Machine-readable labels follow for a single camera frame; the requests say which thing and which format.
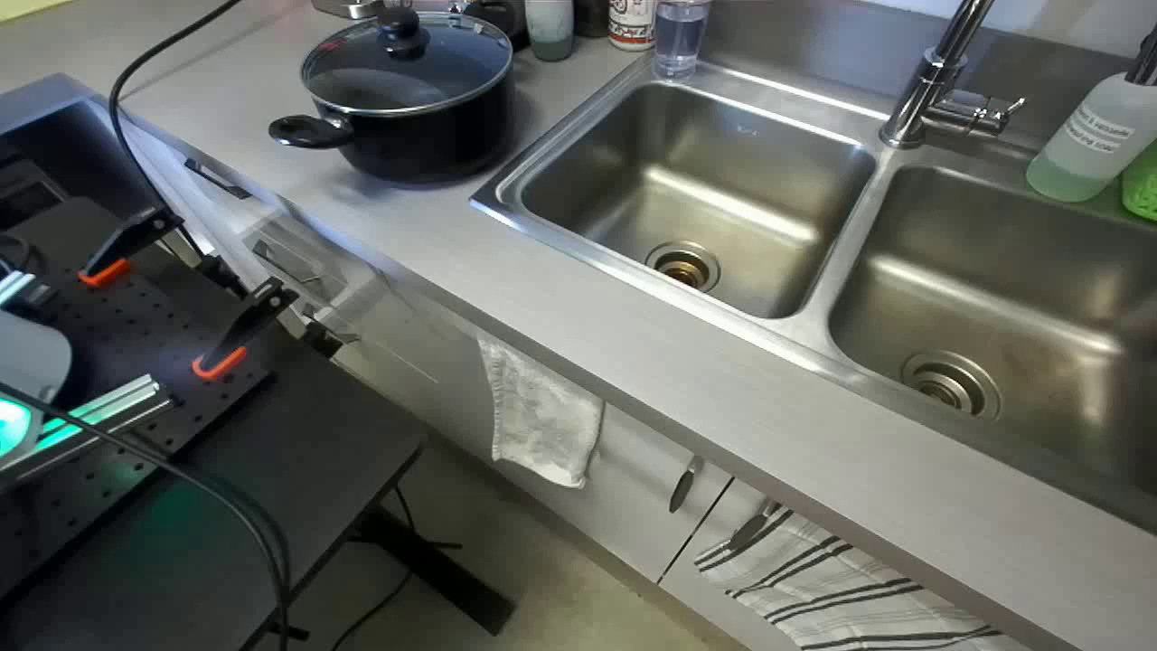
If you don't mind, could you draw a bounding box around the glass pot lid black knob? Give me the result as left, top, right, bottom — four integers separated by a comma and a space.
300, 7, 515, 112

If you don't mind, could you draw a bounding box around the black cooking pot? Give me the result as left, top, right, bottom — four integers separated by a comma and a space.
266, 66, 515, 184

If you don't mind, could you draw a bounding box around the white hanging dish towel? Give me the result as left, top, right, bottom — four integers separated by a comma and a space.
476, 336, 604, 488

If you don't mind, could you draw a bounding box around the frosted glass bottle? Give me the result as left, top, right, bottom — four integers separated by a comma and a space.
526, 0, 575, 60

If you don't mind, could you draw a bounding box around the white labelled container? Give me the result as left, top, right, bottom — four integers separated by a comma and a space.
606, 0, 657, 50

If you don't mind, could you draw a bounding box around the front orange-tipped black clamp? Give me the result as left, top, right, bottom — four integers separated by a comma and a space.
189, 278, 297, 383

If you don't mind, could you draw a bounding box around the orange-tipped black clamp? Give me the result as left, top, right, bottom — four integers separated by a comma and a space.
189, 278, 297, 383
77, 207, 181, 289

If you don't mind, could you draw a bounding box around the striped hanging dish towel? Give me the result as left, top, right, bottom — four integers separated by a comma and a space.
694, 499, 1022, 651

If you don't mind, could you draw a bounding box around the chrome sink faucet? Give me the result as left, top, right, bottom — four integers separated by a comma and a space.
880, 0, 1022, 147

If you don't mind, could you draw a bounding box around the right stainless sink basin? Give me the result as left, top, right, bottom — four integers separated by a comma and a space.
832, 165, 1157, 496

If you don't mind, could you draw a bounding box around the rear orange-tipped black clamp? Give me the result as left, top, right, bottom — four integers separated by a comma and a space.
77, 207, 181, 289

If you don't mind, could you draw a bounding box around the clear soap dispenser bottle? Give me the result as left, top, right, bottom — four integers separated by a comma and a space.
1027, 25, 1157, 203

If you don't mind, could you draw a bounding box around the black power cable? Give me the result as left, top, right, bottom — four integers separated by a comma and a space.
104, 0, 241, 214

